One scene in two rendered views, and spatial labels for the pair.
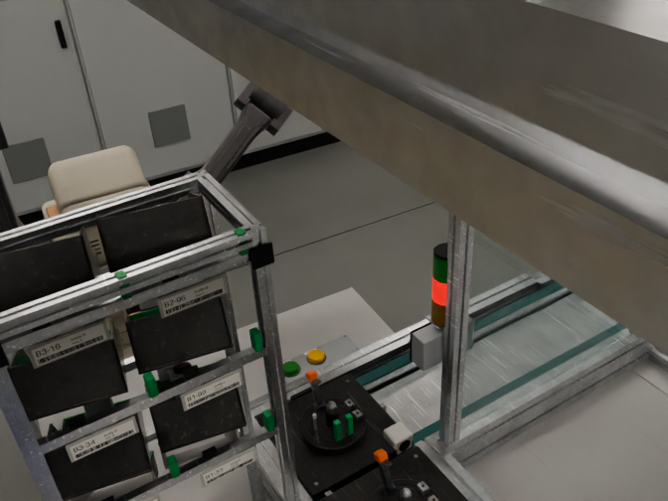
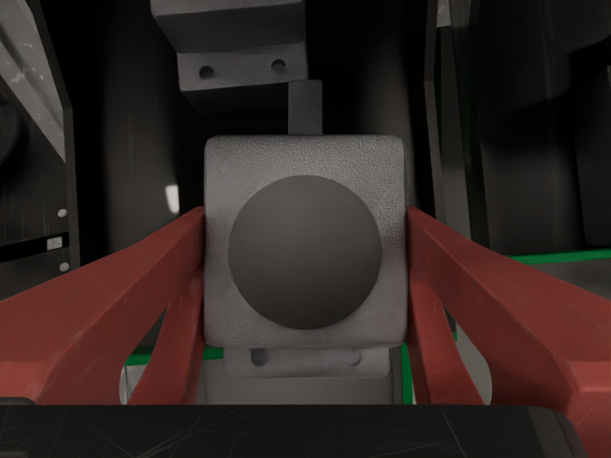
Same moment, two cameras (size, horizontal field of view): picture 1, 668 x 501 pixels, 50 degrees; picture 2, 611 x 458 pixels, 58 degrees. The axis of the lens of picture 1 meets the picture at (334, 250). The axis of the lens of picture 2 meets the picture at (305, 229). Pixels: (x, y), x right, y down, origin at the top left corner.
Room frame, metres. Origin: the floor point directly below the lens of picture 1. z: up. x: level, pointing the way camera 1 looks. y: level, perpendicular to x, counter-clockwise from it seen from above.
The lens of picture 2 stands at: (1.01, 0.33, 1.39)
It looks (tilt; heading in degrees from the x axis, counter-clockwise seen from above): 62 degrees down; 200
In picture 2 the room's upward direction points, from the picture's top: 5 degrees counter-clockwise
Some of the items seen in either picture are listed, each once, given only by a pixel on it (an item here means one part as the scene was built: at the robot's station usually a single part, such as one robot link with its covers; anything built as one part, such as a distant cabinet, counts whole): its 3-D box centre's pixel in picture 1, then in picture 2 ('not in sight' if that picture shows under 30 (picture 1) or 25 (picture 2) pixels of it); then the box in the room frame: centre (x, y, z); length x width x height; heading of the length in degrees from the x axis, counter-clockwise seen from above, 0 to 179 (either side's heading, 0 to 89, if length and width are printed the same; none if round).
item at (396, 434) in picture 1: (398, 438); not in sight; (0.99, -0.11, 0.97); 0.05 x 0.05 x 0.04; 30
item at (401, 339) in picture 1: (397, 355); not in sight; (1.29, -0.14, 0.91); 0.89 x 0.06 x 0.11; 120
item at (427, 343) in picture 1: (444, 304); not in sight; (1.02, -0.20, 1.29); 0.12 x 0.05 x 0.25; 120
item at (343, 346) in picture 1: (317, 367); not in sight; (1.25, 0.06, 0.93); 0.21 x 0.07 x 0.06; 120
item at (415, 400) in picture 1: (450, 396); not in sight; (1.15, -0.25, 0.91); 0.84 x 0.28 x 0.10; 120
